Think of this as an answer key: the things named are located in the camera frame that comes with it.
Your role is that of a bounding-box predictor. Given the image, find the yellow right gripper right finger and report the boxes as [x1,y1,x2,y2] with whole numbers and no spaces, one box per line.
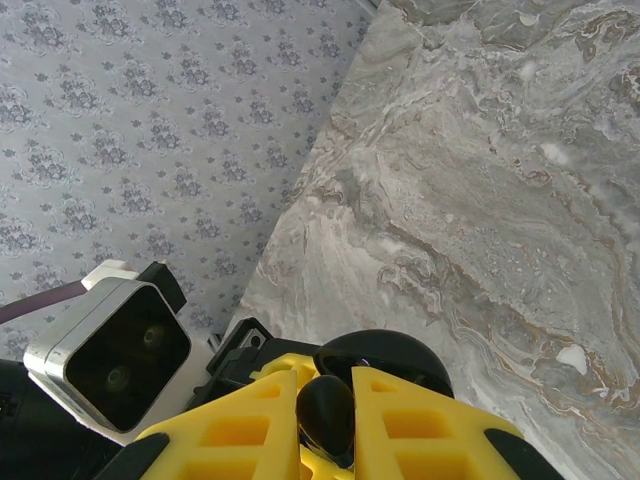
[349,366,557,480]

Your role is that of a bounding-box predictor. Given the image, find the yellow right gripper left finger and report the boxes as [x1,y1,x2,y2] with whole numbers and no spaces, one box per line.
[102,372,302,480]

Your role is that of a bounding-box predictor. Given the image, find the black wireless earbud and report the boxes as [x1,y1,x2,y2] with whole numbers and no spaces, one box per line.
[294,374,357,459]

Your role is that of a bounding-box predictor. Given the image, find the black earbud charging case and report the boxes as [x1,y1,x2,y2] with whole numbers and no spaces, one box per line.
[312,328,455,401]

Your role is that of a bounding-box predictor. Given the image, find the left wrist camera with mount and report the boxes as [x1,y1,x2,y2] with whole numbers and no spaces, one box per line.
[23,259,217,446]

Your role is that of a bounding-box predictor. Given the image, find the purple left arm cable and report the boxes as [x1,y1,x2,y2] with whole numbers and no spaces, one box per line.
[0,278,87,326]

